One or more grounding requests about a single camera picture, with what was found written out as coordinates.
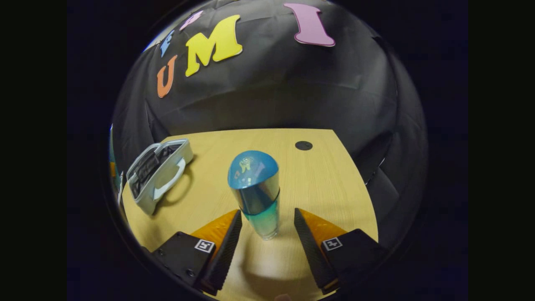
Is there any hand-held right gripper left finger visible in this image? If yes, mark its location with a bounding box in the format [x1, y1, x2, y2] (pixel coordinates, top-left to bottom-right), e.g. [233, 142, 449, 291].
[150, 209, 243, 296]

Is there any blue skincare bottle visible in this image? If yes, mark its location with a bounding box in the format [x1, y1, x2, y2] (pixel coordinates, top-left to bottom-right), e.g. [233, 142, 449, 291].
[227, 150, 280, 241]

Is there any pale blue small suitcase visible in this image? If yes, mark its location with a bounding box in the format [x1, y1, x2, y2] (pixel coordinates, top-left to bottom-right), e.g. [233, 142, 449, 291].
[125, 138, 195, 216]

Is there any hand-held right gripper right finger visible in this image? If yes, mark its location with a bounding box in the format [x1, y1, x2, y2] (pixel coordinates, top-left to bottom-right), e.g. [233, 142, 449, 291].
[294, 208, 387, 295]

